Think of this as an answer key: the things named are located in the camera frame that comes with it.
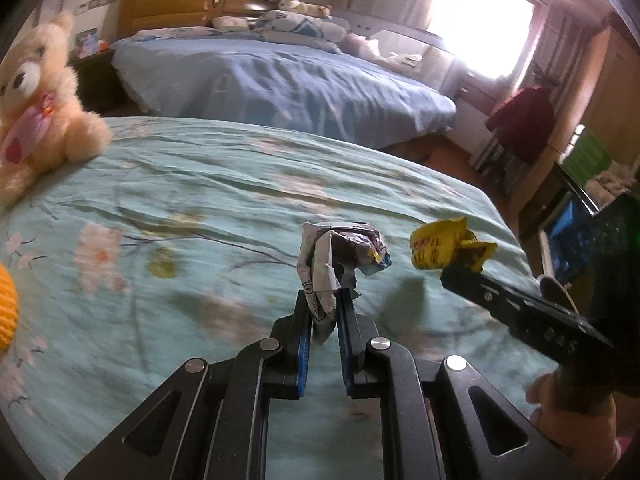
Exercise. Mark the dark wooden nightstand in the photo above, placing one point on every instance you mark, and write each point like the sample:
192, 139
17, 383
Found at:
95, 85

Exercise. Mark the blue printed pillow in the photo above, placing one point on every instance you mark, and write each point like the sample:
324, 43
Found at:
300, 30

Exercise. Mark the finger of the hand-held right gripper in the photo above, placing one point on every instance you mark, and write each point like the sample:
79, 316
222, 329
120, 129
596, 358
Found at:
485, 295

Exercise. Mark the wooden headboard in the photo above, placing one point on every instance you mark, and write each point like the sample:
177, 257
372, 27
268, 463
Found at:
165, 5

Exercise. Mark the small items on nightstand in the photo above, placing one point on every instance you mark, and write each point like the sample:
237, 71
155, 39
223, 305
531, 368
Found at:
92, 44

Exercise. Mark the plush toys on headboard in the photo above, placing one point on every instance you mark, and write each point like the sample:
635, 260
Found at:
305, 5

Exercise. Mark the flat screen television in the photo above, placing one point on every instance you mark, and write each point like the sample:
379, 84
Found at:
565, 240

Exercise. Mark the small white pillow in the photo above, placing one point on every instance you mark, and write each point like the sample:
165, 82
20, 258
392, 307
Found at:
231, 22

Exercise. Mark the person's right hand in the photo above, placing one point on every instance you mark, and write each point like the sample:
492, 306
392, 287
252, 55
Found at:
575, 435

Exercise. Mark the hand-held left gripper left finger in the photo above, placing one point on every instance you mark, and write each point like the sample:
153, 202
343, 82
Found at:
302, 360

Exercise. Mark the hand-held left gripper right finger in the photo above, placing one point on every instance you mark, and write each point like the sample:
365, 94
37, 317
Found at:
345, 355

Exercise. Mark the white crib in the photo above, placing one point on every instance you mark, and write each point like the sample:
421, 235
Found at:
400, 40

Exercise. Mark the dark red jacket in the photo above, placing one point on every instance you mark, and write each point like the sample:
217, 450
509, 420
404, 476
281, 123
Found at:
522, 122

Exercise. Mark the blue white wrapper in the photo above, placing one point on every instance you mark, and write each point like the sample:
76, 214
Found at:
320, 270

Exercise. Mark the yellow plush toy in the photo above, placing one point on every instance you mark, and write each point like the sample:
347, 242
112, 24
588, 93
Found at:
6, 310

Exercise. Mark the white desk under window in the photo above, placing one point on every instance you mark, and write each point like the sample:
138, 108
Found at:
477, 91

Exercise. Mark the bright window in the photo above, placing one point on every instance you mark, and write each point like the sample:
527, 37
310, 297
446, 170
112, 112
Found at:
485, 25

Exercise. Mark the green box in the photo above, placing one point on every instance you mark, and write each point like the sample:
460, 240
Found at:
587, 155

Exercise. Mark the pale plush toy in crib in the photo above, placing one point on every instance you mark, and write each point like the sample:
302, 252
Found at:
365, 46

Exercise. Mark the metal rack under jacket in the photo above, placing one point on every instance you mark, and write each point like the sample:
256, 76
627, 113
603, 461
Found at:
495, 170

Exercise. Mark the wooden wardrobe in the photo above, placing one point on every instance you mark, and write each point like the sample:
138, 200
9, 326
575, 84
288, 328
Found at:
615, 85

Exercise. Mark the yellow wrapper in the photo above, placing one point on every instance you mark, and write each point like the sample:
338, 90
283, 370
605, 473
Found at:
435, 245

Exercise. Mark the cream teddy bear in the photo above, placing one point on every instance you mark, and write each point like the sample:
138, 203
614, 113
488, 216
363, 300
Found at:
55, 125

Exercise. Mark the beige fuzzy cloth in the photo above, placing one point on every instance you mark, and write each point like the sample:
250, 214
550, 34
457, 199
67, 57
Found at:
616, 180

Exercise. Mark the bed with blue sheet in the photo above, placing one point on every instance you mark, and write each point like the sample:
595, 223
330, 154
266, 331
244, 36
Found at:
275, 80

